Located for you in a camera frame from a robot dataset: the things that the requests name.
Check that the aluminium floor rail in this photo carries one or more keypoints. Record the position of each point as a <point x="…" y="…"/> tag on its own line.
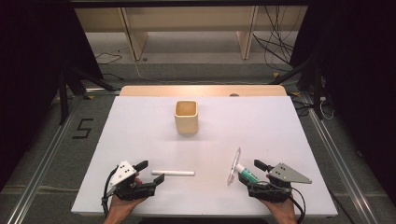
<point x="342" y="168"/>
<point x="40" y="174"/>

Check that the beige square cup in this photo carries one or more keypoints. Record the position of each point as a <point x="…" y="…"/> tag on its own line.
<point x="186" y="124"/>

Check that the black metal stand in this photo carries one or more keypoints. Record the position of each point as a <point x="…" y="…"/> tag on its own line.
<point x="317" y="93"/>

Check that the wooden table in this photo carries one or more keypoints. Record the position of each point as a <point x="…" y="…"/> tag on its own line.
<point x="186" y="90"/>

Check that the person's right hand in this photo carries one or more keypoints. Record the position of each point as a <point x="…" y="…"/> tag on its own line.
<point x="283" y="213"/>

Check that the person's left hand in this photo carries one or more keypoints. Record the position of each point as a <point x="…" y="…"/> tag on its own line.
<point x="120" y="210"/>

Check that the black tripod stand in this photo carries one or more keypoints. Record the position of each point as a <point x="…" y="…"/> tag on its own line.
<point x="63" y="99"/>

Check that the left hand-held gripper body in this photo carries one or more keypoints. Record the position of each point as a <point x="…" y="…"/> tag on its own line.
<point x="124" y="174"/>

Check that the white green toothpaste tube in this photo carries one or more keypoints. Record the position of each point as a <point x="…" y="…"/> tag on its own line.
<point x="247" y="173"/>

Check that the white board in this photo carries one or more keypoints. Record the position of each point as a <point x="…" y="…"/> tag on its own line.
<point x="155" y="146"/>

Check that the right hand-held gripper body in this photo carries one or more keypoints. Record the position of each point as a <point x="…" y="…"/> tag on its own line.
<point x="288" y="174"/>

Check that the wooden shelf unit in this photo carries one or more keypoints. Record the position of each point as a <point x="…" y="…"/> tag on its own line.
<point x="186" y="18"/>

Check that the white stick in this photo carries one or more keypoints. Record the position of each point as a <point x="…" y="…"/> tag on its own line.
<point x="172" y="173"/>

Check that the clear toothbrush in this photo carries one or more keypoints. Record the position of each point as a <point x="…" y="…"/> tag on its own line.
<point x="234" y="166"/>

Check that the black curtain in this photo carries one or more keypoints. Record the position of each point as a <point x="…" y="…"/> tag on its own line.
<point x="31" y="77"/>
<point x="358" y="77"/>

